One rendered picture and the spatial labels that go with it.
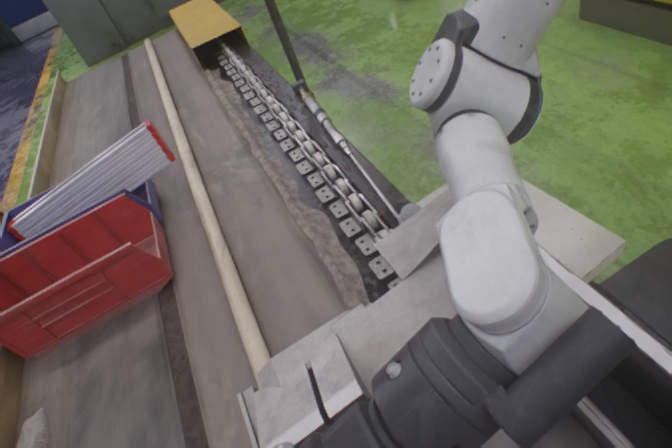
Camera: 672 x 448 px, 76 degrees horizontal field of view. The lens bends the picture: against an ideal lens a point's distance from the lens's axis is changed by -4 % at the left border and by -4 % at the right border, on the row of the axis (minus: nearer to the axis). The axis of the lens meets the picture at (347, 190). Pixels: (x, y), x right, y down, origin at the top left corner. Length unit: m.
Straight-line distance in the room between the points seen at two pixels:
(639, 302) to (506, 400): 1.17
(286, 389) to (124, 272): 0.52
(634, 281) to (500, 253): 1.21
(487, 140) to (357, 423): 0.27
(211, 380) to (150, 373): 0.13
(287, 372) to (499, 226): 0.32
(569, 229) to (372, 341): 0.39
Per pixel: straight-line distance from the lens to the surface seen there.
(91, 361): 1.02
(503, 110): 0.50
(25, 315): 1.02
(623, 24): 3.06
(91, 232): 1.12
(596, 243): 0.76
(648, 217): 1.91
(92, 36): 5.91
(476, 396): 0.33
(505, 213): 0.33
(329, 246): 0.90
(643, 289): 1.50
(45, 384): 1.07
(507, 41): 0.50
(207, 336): 0.88
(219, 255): 0.94
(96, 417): 0.94
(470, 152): 0.43
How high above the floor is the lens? 1.38
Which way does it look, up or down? 40 degrees down
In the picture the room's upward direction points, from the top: 21 degrees counter-clockwise
